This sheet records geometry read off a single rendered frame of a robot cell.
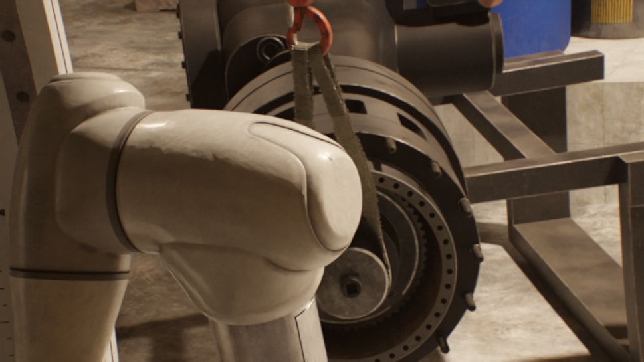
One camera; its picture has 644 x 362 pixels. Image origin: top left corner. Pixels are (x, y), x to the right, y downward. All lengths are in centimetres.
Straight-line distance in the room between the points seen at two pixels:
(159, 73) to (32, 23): 621
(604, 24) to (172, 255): 463
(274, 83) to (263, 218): 187
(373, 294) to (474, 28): 157
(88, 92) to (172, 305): 358
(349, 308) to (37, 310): 141
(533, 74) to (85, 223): 361
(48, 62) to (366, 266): 120
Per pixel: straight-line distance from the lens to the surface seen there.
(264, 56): 329
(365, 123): 284
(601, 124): 541
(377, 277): 275
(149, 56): 821
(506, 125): 435
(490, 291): 482
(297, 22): 260
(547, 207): 513
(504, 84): 488
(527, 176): 397
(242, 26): 393
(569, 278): 469
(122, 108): 140
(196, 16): 415
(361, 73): 314
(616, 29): 588
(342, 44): 369
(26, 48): 166
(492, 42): 420
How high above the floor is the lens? 192
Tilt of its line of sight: 19 degrees down
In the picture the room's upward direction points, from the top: 6 degrees counter-clockwise
